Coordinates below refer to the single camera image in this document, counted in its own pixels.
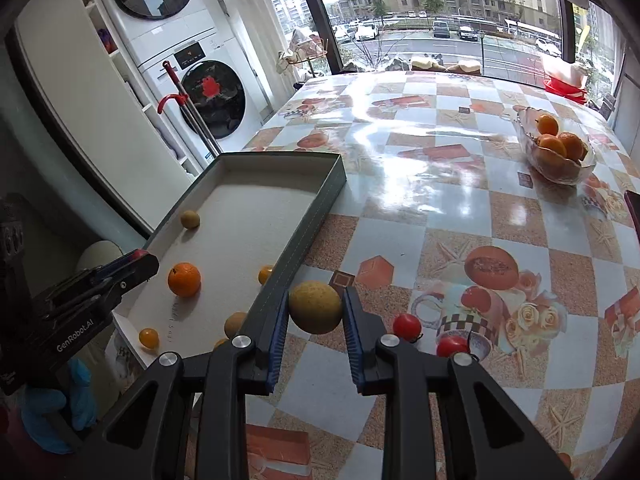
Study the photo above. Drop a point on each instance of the grey shallow cardboard box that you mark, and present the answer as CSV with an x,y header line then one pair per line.
x,y
250,210

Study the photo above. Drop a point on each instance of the checkered printed tablecloth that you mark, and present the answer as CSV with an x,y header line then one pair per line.
x,y
450,200

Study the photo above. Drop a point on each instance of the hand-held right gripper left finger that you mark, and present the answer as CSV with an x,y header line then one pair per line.
x,y
277,345

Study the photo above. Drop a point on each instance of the white washing machine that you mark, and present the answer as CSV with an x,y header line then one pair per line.
x,y
215,95

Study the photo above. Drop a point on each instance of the mop with red hook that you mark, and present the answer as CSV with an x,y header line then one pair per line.
x,y
170,100

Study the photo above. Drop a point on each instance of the beige cushion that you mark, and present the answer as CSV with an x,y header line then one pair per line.
x,y
422,64
467,66

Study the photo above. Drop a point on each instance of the white curtain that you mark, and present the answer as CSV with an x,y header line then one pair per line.
x,y
240,20

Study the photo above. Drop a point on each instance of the clear glass bowl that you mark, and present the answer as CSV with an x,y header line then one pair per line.
x,y
565,175

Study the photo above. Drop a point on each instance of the black window frame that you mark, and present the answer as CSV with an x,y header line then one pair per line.
x,y
315,25

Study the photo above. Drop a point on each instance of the white shelf cabinet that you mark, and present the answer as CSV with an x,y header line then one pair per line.
x,y
75,125

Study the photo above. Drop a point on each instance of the beige upholstered chair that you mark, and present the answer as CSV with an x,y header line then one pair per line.
x,y
97,255

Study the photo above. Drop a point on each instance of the purple item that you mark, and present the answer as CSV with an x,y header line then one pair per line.
x,y
106,40

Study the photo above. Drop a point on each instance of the phone with red case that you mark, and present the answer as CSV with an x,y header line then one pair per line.
x,y
634,215

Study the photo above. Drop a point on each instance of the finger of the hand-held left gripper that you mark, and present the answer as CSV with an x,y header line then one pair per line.
x,y
125,272

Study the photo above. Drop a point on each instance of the red cherry tomato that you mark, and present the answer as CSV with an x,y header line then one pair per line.
x,y
452,346
406,326

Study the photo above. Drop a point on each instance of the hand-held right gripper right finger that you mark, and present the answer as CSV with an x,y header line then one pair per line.
x,y
352,340

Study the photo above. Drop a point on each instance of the red basin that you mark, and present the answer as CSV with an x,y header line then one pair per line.
x,y
565,90

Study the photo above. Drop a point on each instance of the person's left hand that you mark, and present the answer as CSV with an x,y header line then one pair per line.
x,y
50,410

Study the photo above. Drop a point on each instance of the yellow banner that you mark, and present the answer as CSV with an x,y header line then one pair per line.
x,y
582,27

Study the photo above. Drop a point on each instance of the white car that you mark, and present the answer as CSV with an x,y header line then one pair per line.
x,y
548,46
343,35
366,31

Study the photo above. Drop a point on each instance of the grey van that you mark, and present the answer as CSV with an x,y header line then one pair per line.
x,y
441,29

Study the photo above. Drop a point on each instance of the brown round fruit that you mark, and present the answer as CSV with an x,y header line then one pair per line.
x,y
235,324
190,219
315,307

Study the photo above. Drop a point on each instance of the orange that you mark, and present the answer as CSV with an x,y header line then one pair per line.
x,y
547,124
572,144
184,279
550,149

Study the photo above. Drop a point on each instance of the black chair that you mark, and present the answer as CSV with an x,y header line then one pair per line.
x,y
607,107

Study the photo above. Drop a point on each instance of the black car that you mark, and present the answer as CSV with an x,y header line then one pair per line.
x,y
468,33

